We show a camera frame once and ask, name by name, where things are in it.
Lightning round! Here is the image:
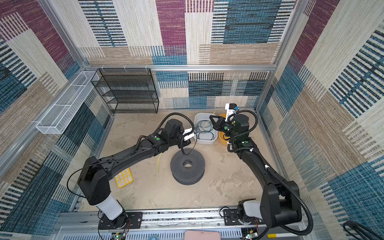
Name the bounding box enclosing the white plastic bin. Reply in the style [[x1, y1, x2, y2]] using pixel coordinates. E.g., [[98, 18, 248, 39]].
[[194, 113, 218, 145]]

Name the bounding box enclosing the yellow cable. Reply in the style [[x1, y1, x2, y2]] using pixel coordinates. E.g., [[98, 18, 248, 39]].
[[156, 111, 217, 173]]

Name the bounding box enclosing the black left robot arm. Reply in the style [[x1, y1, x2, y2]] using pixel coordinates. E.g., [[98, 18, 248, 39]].
[[77, 113, 195, 228]]

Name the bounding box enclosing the white wire mesh basket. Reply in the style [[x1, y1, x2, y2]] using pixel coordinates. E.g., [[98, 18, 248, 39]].
[[36, 71, 95, 135]]

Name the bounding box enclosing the pink phone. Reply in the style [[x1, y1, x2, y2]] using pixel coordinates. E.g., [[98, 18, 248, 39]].
[[184, 230, 221, 240]]

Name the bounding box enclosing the yellow plastic bin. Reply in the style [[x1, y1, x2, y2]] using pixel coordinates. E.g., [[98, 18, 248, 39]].
[[218, 114, 228, 145]]

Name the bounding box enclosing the black chair frame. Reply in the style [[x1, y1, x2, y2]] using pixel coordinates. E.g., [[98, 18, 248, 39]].
[[342, 220, 384, 240]]

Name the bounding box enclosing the aluminium mounting rail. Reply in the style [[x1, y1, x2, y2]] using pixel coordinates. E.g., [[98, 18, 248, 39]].
[[53, 204, 307, 240]]

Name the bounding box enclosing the yellow calculator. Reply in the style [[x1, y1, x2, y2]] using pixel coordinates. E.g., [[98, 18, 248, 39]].
[[115, 168, 133, 189]]

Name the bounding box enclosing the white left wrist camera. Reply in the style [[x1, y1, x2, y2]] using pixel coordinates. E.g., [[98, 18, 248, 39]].
[[183, 128, 196, 141]]

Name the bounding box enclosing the dark grey foam spool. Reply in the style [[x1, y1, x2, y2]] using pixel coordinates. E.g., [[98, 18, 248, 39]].
[[170, 150, 206, 186]]

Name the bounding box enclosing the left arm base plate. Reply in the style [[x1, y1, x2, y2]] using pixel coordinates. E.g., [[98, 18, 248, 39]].
[[99, 212, 143, 230]]

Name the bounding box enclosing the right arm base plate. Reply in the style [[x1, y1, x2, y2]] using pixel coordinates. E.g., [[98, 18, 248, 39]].
[[219, 208, 264, 226]]

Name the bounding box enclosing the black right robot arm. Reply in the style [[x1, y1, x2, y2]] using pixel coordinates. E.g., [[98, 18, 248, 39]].
[[210, 110, 314, 236]]

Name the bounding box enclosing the black wire shelf rack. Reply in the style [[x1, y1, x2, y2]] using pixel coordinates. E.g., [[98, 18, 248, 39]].
[[91, 68, 159, 114]]

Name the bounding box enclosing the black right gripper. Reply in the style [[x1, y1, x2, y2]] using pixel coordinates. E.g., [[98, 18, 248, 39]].
[[209, 114, 238, 139]]

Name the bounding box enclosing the green cable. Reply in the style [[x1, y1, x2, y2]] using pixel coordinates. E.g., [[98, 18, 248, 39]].
[[194, 119, 216, 141]]

